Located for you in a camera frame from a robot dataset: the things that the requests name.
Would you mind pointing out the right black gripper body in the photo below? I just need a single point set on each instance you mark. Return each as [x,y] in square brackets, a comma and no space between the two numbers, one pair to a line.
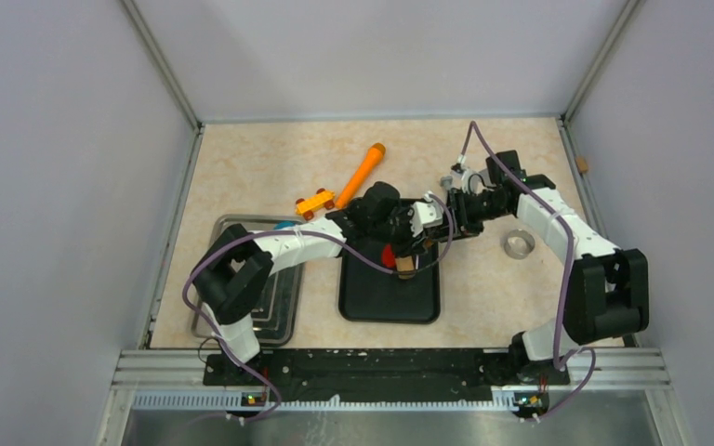
[473,210]

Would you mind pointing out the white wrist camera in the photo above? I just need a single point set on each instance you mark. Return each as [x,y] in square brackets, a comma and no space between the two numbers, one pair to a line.
[465,178]
[426,213]

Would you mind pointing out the small wooden block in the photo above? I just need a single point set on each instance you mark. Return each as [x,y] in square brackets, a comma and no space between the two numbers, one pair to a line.
[581,165]

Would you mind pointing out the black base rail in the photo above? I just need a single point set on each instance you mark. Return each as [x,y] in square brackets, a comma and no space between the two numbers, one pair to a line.
[383,375]

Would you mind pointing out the blue dough piece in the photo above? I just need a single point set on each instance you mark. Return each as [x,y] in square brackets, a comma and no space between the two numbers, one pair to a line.
[283,225]

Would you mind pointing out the orange toy carrot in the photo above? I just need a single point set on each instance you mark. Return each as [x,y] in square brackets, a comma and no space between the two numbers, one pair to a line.
[371,160]

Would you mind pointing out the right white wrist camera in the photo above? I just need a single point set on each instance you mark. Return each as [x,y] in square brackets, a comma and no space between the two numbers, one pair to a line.
[465,178]

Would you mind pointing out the red dough piece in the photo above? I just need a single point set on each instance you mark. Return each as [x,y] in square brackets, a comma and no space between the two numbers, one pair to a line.
[388,258]

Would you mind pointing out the yellow toy car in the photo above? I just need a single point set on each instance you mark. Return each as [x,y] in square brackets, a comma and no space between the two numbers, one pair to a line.
[322,199]

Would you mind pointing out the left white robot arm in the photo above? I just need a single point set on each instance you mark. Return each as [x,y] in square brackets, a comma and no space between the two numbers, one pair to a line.
[233,272]

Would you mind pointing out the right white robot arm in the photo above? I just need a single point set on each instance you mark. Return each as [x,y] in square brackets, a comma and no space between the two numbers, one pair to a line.
[605,289]

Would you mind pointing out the black baking tray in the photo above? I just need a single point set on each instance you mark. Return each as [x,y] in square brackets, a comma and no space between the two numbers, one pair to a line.
[370,292]

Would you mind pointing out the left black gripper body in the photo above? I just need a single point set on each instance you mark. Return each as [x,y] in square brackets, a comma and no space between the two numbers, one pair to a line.
[396,230]

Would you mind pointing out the grey dumbbell tool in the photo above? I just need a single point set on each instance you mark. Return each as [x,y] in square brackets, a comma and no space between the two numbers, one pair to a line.
[446,183]

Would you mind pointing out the wooden rolling pin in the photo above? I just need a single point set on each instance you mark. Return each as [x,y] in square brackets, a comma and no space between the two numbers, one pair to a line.
[408,263]

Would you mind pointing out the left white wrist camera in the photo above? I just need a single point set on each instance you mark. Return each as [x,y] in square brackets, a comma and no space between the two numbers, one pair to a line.
[426,213]

